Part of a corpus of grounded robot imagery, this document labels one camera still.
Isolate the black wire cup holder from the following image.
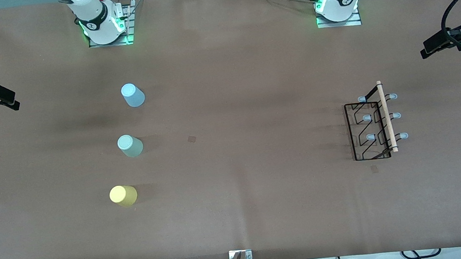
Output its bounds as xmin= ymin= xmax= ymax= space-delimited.
xmin=342 ymin=78 xmax=411 ymax=163

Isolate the pale green plastic cup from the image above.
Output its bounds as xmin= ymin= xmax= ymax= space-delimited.
xmin=116 ymin=133 xmax=145 ymax=159

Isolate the yellow plastic cup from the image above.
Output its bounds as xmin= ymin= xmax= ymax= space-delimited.
xmin=108 ymin=183 xmax=139 ymax=209

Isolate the light blue plastic cup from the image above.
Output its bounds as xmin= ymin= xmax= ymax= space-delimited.
xmin=120 ymin=82 xmax=146 ymax=109

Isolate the brown table mat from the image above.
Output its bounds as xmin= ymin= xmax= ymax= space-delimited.
xmin=0 ymin=0 xmax=461 ymax=259

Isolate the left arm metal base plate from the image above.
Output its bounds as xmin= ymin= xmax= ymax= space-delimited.
xmin=315 ymin=5 xmax=363 ymax=30

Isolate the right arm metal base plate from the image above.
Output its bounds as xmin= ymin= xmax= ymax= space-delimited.
xmin=84 ymin=0 xmax=135 ymax=49

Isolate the black cable loop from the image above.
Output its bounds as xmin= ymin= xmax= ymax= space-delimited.
xmin=401 ymin=247 xmax=443 ymax=259

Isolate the white mounting bracket plate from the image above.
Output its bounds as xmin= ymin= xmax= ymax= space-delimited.
xmin=229 ymin=249 xmax=254 ymax=259

